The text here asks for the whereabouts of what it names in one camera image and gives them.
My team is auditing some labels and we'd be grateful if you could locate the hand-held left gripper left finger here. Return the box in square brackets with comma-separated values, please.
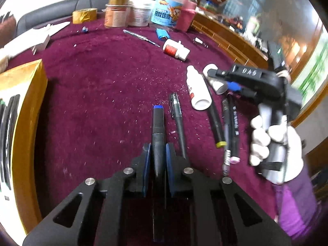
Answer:
[23, 143, 154, 246]

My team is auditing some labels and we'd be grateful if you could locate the clear jar blue label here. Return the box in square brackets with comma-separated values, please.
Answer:
[149, 0, 187, 31]

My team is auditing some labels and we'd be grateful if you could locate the wooden sideboard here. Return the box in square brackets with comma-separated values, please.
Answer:
[191, 11, 328, 203]

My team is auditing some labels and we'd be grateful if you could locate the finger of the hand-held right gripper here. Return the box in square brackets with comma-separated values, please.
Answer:
[225, 81, 257, 98]
[207, 68, 233, 79]

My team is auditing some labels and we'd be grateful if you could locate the person's right hand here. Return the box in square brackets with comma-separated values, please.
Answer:
[249, 115, 304, 183]

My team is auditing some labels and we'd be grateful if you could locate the yellow cap black marker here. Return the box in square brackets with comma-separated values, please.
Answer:
[201, 74, 228, 149]

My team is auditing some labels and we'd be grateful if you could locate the gold tape roll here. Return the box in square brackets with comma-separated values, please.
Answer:
[72, 8, 98, 25]

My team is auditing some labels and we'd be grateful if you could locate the white green kettle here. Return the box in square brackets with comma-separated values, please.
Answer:
[246, 15, 262, 35]

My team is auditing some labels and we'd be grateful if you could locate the person's right forearm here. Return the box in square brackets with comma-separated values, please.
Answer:
[272, 164, 323, 237]

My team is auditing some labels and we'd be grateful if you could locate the brown chair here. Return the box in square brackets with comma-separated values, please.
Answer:
[0, 15, 17, 49]

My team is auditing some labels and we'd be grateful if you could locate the clear gel pen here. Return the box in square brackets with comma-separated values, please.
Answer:
[221, 99, 231, 177]

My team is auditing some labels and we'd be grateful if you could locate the plain black marker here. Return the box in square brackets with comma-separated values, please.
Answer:
[0, 97, 13, 191]

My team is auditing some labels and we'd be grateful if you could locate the thin black pen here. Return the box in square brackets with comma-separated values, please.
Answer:
[169, 92, 187, 159]

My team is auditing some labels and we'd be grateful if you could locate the white plug adapter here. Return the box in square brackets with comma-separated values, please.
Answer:
[31, 34, 51, 55]

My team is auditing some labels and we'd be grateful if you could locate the white bottle red label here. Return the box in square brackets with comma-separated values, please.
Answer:
[163, 39, 190, 62]

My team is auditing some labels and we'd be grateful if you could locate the gold cardboard box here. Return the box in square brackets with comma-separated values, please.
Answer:
[0, 59, 48, 236]

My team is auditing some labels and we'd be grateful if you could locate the pink cap marker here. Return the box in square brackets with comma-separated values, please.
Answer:
[228, 95, 241, 164]

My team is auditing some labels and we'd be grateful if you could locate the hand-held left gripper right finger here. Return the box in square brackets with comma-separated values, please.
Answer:
[165, 143, 293, 246]

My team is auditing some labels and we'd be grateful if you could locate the plain white bottle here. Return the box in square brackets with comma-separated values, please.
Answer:
[202, 64, 228, 95]
[186, 65, 213, 111]

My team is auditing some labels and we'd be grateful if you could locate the amber jar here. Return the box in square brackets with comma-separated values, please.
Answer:
[104, 4, 132, 28]

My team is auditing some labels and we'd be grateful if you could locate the white plastic jar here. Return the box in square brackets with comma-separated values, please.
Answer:
[128, 0, 154, 27]

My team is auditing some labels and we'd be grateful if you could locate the pink knit covered bottle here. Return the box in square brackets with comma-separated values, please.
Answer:
[177, 0, 198, 32]

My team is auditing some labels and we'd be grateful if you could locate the black leather sofa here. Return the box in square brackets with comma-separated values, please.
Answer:
[17, 0, 113, 28]

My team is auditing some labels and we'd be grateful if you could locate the blue battery pack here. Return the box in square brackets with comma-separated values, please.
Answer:
[156, 28, 170, 41]

